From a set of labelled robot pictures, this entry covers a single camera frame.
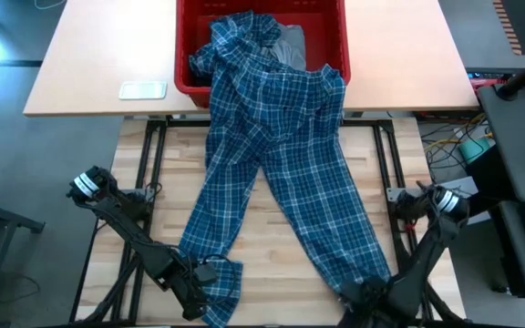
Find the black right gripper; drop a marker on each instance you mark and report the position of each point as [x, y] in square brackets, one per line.
[372, 300]

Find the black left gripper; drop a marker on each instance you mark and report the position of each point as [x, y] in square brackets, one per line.
[178, 275]

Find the blue plaid pajama pants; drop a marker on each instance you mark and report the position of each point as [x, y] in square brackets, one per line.
[299, 150]

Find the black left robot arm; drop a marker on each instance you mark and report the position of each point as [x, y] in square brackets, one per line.
[121, 218]

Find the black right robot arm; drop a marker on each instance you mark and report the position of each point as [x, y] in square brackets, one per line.
[431, 246]

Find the red plastic laundry bin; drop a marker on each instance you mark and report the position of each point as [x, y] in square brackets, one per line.
[326, 36]

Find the black operator desk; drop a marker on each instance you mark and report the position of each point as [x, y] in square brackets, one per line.
[517, 136]

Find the white rectangular pad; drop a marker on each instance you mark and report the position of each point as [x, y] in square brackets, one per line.
[142, 90]

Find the red electronic device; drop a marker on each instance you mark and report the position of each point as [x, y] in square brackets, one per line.
[486, 82]

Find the grey garment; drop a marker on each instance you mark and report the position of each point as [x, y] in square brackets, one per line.
[292, 45]

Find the light wood side table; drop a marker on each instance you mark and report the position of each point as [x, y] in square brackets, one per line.
[107, 45]

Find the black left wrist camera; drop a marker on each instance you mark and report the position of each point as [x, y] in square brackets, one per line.
[206, 274]

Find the black aluminium table frame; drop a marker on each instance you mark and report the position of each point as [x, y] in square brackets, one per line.
[381, 136]

